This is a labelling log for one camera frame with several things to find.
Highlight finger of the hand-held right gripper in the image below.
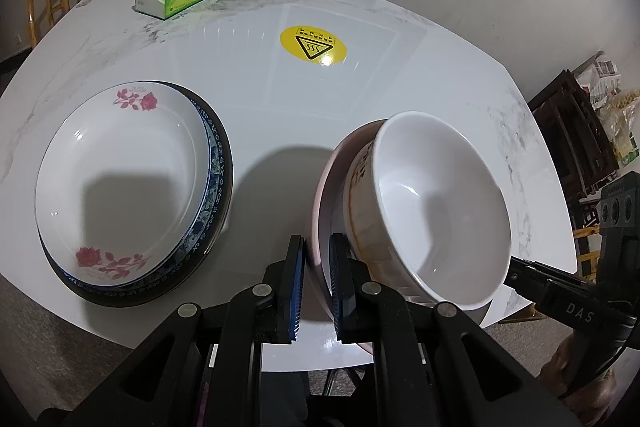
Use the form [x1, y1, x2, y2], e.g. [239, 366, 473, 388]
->
[504, 257, 626, 333]

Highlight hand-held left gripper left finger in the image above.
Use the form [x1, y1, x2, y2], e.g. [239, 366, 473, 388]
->
[60, 234, 306, 427]

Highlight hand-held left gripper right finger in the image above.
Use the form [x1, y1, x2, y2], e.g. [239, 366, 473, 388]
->
[327, 233, 576, 427]

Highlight pink bowl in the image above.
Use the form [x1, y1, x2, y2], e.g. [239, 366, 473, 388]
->
[312, 119, 496, 356]

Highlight yellowish striped bowl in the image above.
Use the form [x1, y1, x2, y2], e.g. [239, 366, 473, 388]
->
[342, 138, 441, 308]

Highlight large white printed bowl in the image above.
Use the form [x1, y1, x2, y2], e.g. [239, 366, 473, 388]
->
[371, 111, 512, 312]

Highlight person's right hand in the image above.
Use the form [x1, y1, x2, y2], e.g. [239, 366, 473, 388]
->
[537, 334, 618, 425]

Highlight plastic bags of goods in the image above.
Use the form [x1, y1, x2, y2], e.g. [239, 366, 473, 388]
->
[595, 89, 640, 168]

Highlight dark wooden furniture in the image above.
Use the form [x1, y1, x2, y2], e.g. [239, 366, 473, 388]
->
[529, 69, 621, 202]

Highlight blue patterned white plate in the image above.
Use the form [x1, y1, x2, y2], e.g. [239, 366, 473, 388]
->
[40, 82, 226, 295]

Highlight printed plastic bag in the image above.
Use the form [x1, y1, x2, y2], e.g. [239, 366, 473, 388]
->
[575, 51, 621, 108]

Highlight white plate with red roses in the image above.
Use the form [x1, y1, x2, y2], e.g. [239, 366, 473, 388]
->
[34, 82, 211, 289]

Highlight yellow round warning sticker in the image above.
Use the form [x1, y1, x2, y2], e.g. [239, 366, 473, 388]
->
[279, 25, 347, 65]

